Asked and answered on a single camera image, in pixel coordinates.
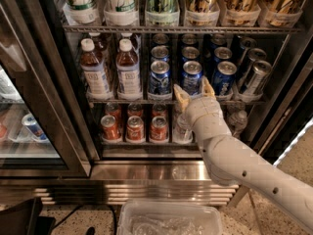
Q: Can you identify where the white green tall can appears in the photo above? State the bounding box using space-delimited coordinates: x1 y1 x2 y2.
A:
104 0 139 26
64 0 99 24

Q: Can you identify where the tea bottle front left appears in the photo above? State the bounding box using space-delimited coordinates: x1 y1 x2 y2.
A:
80 38 111 98

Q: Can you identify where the silver diet pepsi can front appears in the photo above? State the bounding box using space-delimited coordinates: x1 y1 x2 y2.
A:
240 60 272 96

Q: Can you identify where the tea bottle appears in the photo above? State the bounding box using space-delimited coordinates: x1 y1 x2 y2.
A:
80 38 111 98
116 38 141 94

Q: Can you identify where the gold tall can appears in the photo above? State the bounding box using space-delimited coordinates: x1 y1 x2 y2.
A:
219 0 263 27
257 0 304 27
185 0 219 26

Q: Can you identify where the gold tall can middle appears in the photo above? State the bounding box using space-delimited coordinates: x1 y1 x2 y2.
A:
219 0 263 27

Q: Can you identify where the white green tall can left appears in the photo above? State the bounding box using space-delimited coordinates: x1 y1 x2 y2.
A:
64 0 99 24

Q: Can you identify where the left fridge glass door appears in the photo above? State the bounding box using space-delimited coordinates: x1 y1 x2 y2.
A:
0 0 95 178

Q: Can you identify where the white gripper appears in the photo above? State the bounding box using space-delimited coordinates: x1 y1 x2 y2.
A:
173 76 231 143

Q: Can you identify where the clear plastic bin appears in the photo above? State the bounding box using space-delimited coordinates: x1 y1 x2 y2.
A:
116 200 223 235

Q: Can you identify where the silver diet pepsi can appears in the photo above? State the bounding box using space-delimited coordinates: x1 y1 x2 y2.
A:
242 48 267 70
240 60 272 96

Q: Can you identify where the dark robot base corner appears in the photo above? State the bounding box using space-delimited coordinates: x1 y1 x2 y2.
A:
0 198 56 235

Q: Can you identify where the black cable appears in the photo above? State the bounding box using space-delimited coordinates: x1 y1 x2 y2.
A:
52 204 119 235

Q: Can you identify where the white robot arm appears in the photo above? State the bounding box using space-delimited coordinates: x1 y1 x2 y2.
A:
173 77 313 234

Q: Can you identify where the tea bottle front right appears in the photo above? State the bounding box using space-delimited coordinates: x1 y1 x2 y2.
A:
116 38 141 94

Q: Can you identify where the red soda can front middle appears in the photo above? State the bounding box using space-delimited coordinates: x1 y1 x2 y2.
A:
126 116 145 141

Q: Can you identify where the blue can left fridge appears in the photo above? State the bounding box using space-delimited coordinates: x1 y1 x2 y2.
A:
22 114 48 142

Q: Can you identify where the gold tall can right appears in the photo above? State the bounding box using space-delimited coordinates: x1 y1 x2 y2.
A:
257 0 304 27

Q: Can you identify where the red soda can front left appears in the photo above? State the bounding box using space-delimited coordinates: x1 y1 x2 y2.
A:
101 115 120 140

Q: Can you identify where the red soda can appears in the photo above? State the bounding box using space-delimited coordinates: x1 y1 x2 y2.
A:
150 116 168 141
126 116 145 141
101 115 120 140

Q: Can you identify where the blue pepsi can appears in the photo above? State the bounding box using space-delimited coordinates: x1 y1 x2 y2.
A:
151 45 170 63
212 61 237 96
180 61 203 96
213 47 232 65
182 47 200 63
149 61 170 95

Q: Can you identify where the gold tall can left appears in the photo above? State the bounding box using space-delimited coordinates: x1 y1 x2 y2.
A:
185 0 219 26

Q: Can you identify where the clear water bottle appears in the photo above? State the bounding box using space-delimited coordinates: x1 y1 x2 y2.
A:
227 110 247 138
173 115 193 144

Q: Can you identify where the clear water bottle left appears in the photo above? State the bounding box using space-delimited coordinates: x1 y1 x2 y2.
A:
173 115 193 144

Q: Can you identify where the red soda can front right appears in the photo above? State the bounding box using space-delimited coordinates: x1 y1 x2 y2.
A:
150 116 168 141

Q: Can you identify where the white green tall can right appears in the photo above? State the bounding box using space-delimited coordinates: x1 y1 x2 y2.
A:
104 0 139 26

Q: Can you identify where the clear water bottle right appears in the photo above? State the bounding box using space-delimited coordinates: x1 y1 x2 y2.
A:
227 110 247 138

